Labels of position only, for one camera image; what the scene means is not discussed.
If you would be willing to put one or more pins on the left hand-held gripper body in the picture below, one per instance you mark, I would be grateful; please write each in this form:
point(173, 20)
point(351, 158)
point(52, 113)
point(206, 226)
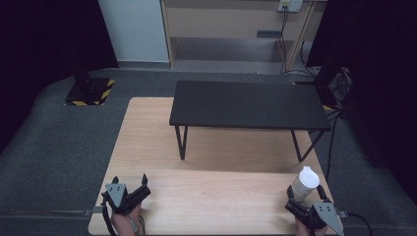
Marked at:
point(119, 196)

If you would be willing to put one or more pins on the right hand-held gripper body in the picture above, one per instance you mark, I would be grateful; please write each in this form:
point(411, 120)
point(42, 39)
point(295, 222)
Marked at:
point(319, 214)

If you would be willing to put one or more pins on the white cup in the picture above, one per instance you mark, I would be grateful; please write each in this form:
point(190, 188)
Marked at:
point(305, 185)

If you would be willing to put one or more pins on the person's right hand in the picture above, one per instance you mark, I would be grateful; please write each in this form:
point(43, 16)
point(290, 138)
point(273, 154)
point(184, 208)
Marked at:
point(303, 229)

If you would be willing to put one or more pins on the person's left hand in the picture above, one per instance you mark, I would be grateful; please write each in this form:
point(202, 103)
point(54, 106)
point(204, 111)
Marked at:
point(124, 223)

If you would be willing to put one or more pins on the black striped stand base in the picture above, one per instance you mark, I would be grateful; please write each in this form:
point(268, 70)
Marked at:
point(88, 95)

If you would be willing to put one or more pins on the black metal-legged shelf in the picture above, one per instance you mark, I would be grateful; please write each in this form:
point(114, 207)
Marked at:
point(249, 103)

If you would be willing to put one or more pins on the black stand pole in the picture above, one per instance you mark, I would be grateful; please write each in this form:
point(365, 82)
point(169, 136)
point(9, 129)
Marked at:
point(82, 72)

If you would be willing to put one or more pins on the dark curtain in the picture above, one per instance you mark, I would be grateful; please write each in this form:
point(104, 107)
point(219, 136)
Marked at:
point(377, 82)
point(39, 49)

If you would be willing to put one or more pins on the light wooden cabinet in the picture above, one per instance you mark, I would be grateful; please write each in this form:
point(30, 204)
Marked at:
point(229, 29)

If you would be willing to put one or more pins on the grey metal table bracket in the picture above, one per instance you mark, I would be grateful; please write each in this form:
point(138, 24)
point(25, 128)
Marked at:
point(93, 210)
point(342, 214)

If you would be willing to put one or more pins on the white wall socket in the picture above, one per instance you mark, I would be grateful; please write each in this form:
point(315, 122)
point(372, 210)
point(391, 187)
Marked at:
point(290, 5)

